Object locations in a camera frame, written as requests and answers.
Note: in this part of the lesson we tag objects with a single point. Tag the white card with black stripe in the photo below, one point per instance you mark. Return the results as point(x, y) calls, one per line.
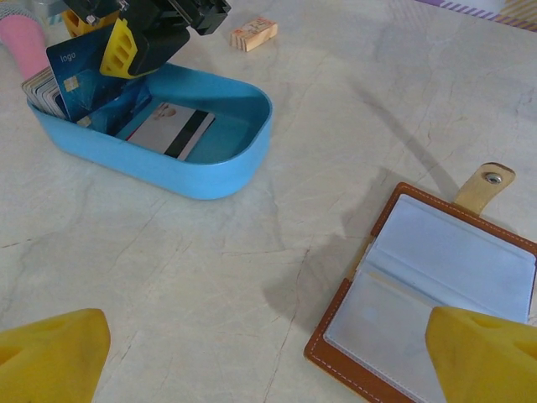
point(168, 130)

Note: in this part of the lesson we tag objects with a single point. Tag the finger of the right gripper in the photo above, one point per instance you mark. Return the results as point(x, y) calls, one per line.
point(121, 50)
point(77, 26)

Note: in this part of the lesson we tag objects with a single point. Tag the dark blue logo card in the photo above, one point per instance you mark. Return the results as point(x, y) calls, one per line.
point(79, 80)

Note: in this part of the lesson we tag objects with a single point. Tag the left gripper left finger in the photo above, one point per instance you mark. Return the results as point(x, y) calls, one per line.
point(50, 361)

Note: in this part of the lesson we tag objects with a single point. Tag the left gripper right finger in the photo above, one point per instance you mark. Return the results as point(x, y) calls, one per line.
point(486, 361)

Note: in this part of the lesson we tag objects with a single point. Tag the brown leather card holder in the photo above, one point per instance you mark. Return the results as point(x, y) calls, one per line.
point(419, 252)

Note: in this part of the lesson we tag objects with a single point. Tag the stack of plastic cards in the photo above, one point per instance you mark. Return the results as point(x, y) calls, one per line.
point(42, 94)

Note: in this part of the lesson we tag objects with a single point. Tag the small wooden block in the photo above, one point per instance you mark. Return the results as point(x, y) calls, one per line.
point(253, 34)

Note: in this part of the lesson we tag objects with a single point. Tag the blue oval tray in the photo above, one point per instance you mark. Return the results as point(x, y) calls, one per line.
point(189, 176)

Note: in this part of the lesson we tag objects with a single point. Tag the pink toy microphone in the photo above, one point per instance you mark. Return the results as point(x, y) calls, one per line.
point(23, 42)

